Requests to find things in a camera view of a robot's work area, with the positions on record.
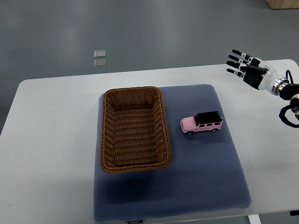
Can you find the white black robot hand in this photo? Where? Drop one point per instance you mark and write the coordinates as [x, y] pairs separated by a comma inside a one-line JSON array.
[[256, 73]]

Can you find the pink toy car black roof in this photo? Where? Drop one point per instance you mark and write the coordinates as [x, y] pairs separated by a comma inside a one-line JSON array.
[[202, 122]]

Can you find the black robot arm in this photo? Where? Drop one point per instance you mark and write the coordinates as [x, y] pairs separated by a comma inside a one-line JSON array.
[[287, 91]]

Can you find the brown wicker basket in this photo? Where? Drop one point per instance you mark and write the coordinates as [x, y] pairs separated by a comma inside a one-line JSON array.
[[134, 133]]

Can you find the wooden box corner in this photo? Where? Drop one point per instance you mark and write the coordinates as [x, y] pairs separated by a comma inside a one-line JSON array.
[[283, 4]]

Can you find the white table leg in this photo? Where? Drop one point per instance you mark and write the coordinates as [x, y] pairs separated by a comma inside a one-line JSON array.
[[254, 219]]

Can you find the lower clear floor tile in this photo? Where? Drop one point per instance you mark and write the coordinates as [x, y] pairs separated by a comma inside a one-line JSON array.
[[100, 63]]

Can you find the clear floor tile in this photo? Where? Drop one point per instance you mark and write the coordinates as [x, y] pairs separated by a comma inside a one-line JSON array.
[[99, 54], [100, 63]]

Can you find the upper clear floor tile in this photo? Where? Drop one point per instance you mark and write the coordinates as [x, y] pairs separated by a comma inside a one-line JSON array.
[[99, 54]]

